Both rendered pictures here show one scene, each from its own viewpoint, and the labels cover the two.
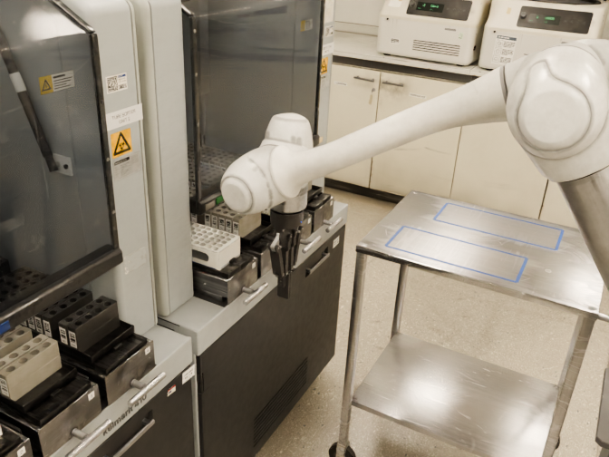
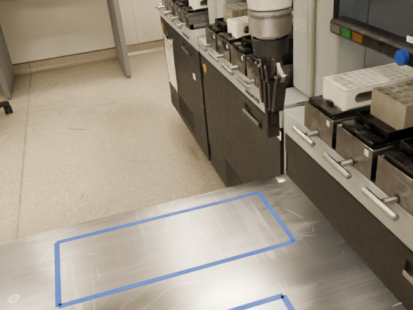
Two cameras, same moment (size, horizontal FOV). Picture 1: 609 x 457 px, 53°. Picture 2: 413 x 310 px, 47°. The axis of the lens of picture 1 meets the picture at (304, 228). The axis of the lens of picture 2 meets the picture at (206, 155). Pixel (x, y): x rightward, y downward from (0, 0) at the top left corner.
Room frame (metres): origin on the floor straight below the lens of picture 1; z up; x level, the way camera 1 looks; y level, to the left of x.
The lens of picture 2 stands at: (1.90, -0.72, 1.28)
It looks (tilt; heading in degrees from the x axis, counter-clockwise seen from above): 29 degrees down; 139
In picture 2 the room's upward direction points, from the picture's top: 6 degrees counter-clockwise
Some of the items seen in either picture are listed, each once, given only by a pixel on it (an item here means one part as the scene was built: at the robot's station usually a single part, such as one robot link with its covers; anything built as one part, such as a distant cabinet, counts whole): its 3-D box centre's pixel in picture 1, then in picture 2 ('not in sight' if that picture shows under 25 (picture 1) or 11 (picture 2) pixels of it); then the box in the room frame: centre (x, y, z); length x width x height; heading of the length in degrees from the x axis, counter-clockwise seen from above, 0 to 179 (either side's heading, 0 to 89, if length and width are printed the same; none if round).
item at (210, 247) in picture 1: (181, 239); (387, 84); (1.39, 0.31, 0.83); 0.30 x 0.10 x 0.06; 63
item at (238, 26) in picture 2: not in sight; (269, 23); (0.75, 0.63, 0.83); 0.30 x 0.10 x 0.06; 63
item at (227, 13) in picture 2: not in sight; (230, 15); (0.57, 0.61, 0.85); 0.12 x 0.02 x 0.06; 154
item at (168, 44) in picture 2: not in sight; (168, 61); (-0.27, 0.92, 0.43); 0.27 x 0.02 x 0.36; 153
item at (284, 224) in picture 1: (286, 225); (270, 56); (1.25, 0.04, 0.96); 0.08 x 0.07 x 0.09; 154
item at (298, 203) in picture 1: (287, 196); (270, 21); (1.25, 0.04, 1.03); 0.09 x 0.09 x 0.06
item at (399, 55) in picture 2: not in sight; (401, 57); (1.51, 0.11, 0.98); 0.03 x 0.01 x 0.03; 153
